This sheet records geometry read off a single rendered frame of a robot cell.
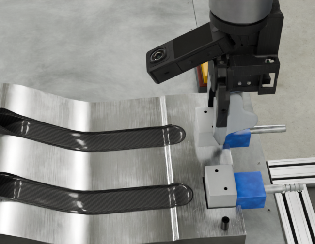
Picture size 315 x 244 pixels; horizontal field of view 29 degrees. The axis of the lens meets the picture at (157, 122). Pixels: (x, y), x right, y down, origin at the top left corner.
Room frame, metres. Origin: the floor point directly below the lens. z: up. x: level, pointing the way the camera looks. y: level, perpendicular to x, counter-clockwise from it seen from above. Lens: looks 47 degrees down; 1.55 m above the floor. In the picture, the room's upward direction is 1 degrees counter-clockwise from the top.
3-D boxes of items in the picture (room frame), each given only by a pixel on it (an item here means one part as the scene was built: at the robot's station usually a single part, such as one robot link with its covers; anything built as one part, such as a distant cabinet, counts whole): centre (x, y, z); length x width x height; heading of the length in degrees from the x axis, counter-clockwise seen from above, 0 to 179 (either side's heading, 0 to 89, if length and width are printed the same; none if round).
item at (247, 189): (0.49, -0.13, 0.89); 0.13 x 0.05 x 0.05; 92
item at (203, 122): (0.59, -0.12, 0.89); 0.13 x 0.05 x 0.05; 93
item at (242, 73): (0.59, -0.11, 1.05); 0.09 x 0.08 x 0.12; 93
